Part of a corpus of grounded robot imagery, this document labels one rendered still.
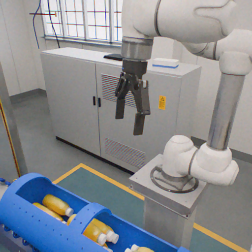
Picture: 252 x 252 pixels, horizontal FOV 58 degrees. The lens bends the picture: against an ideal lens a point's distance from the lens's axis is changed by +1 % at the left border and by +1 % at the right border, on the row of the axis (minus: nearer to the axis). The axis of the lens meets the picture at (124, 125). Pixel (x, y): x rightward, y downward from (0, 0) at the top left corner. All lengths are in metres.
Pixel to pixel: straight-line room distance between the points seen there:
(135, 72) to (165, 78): 1.59
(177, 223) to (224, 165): 0.47
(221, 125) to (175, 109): 1.15
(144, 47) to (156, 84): 1.66
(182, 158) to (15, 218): 0.86
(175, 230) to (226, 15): 1.23
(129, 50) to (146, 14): 0.10
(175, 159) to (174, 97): 1.05
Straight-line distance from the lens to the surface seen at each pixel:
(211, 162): 1.22
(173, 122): 2.34
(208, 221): 2.73
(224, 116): 1.16
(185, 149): 1.28
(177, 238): 1.58
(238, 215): 2.92
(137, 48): 0.65
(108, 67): 2.63
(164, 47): 3.30
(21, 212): 1.17
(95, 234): 1.04
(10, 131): 1.82
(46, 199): 1.36
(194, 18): 0.57
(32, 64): 6.19
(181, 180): 1.39
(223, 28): 0.57
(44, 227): 1.08
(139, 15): 0.63
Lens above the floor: 1.99
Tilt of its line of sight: 27 degrees down
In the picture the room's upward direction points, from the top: straight up
